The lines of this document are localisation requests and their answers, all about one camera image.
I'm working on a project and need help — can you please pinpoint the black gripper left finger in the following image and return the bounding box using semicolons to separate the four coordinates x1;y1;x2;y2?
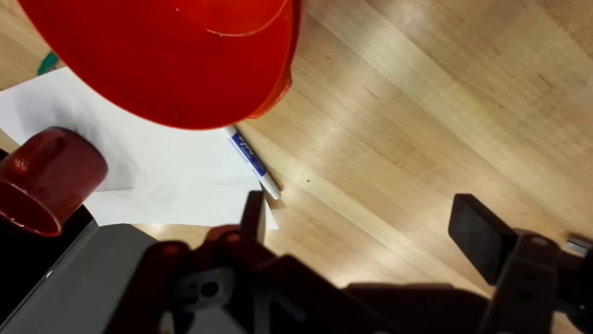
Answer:
239;192;265;242

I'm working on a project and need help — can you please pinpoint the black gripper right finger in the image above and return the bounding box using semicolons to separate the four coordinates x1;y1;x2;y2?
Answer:
448;194;519;286

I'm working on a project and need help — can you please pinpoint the pen on white paper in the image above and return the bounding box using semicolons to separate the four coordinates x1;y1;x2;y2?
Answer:
224;127;281;201

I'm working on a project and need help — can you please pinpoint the large red plastic cup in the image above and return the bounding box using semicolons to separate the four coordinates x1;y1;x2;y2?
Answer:
16;0;302;130

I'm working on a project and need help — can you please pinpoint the white paper sheet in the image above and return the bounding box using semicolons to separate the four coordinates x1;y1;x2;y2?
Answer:
0;69;259;227

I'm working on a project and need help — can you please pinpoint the small dark red mug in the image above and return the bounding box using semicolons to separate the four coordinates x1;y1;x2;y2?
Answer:
0;127;107;238

